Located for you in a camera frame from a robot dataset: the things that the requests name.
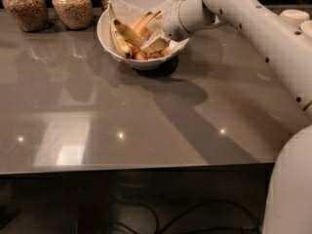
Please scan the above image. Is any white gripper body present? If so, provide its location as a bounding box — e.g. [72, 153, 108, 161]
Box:
[161, 7, 187, 42]

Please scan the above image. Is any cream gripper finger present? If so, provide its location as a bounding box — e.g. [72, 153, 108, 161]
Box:
[146, 19, 162, 33]
[140, 29, 170, 54]

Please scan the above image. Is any yellow banana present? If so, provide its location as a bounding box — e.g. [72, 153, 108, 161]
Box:
[108, 5, 132, 59]
[113, 19, 145, 49]

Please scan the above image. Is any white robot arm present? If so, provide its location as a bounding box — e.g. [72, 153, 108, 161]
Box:
[161, 0, 312, 234]

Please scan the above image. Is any orange-tinted banana pair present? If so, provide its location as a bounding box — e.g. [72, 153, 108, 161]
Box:
[132, 11, 168, 60]

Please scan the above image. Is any white ceramic bowl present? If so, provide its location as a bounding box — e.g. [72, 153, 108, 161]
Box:
[97, 0, 188, 70]

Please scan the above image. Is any white paper liner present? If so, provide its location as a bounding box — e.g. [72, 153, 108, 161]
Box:
[109, 0, 187, 61]

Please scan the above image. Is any glass cereal jar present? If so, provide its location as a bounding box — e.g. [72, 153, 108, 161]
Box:
[52, 0, 93, 30]
[2, 0, 49, 32]

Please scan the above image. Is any left glass cereal jar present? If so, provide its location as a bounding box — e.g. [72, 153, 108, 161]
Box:
[2, 0, 49, 32]

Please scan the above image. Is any black floor cable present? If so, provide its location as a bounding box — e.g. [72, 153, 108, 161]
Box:
[100, 199, 262, 234]

